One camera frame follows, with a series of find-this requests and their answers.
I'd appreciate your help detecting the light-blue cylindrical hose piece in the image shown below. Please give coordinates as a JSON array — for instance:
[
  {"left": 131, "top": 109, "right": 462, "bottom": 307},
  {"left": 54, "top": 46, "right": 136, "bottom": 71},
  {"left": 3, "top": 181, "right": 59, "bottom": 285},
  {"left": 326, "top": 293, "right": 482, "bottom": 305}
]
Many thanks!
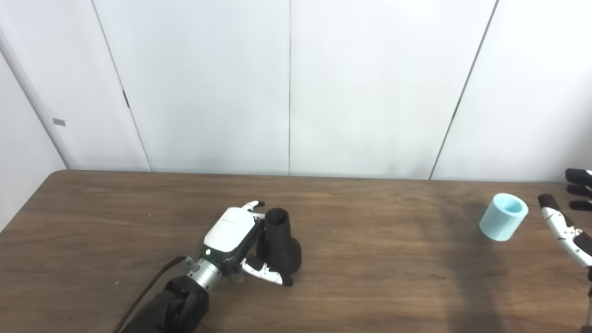
[{"left": 479, "top": 193, "right": 529, "bottom": 242}]

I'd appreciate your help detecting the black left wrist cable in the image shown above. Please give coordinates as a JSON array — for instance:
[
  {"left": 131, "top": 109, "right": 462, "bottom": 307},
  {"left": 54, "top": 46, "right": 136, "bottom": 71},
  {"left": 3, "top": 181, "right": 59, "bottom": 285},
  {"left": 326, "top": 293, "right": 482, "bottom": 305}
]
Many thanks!
[{"left": 113, "top": 255, "right": 195, "bottom": 333}]

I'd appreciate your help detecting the black funnel-shaped nozzle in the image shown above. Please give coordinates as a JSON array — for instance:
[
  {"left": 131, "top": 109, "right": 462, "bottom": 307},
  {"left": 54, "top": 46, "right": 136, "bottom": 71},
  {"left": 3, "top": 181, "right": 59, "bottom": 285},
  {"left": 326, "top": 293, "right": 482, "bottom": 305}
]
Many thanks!
[{"left": 257, "top": 208, "right": 302, "bottom": 277}]

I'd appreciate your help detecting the white and black right hand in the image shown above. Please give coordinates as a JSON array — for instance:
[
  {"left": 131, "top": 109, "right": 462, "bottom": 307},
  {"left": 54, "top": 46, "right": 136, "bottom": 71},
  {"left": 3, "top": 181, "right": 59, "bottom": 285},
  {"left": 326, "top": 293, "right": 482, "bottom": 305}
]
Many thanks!
[{"left": 537, "top": 168, "right": 592, "bottom": 269}]

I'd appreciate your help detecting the white and black left hand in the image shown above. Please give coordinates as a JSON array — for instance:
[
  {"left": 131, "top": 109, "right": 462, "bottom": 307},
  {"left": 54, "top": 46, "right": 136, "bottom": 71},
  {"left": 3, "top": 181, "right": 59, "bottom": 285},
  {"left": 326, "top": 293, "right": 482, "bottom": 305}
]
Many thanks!
[{"left": 200, "top": 200, "right": 294, "bottom": 287}]

